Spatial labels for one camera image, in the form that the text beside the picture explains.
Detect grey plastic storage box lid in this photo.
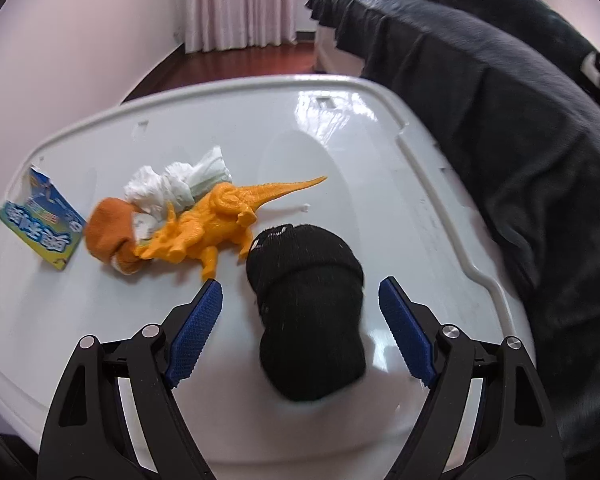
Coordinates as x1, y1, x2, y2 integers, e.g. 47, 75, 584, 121
0, 74, 539, 480

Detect dark grey blanket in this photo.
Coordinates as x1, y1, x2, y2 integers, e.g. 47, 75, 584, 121
305, 0, 600, 461

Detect orange toy dinosaur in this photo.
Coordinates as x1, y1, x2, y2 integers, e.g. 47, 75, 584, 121
134, 176, 328, 281

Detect black sock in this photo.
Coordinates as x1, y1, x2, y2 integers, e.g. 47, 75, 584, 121
245, 223, 367, 402

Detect blue and yellow torn packet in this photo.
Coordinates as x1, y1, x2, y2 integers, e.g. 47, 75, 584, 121
0, 167, 87, 272

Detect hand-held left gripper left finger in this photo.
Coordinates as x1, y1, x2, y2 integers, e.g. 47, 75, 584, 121
37, 279, 224, 480

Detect orange sock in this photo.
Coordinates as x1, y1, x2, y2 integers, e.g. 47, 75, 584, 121
83, 196, 149, 276

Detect white bed frame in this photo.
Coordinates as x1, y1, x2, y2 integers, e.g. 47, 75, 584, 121
313, 27, 367, 79

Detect white crumpled tissue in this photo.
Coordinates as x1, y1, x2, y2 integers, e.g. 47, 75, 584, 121
124, 146, 233, 239

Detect pink patterned curtain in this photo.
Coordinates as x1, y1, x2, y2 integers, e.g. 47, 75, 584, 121
172, 0, 299, 54

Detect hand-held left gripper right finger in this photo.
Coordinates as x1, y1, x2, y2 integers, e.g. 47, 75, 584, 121
378, 276, 566, 480

